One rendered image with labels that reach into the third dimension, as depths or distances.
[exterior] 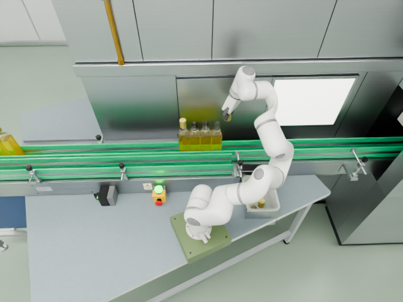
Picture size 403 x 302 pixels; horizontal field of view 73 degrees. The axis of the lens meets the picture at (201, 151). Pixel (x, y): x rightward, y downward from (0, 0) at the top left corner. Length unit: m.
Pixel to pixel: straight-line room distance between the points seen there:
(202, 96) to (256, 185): 0.63
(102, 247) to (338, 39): 1.48
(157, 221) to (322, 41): 1.19
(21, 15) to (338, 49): 4.40
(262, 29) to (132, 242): 1.17
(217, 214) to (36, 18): 4.39
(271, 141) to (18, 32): 4.64
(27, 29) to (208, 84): 4.04
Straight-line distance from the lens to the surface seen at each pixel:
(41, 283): 1.56
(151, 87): 1.45
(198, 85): 1.39
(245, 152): 1.52
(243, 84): 1.11
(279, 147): 1.00
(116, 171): 1.51
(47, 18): 4.92
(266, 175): 0.97
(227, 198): 1.06
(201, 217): 1.06
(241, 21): 1.29
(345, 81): 1.58
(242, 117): 1.55
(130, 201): 1.60
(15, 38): 5.31
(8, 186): 1.81
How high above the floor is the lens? 2.08
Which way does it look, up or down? 48 degrees down
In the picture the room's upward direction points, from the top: straight up
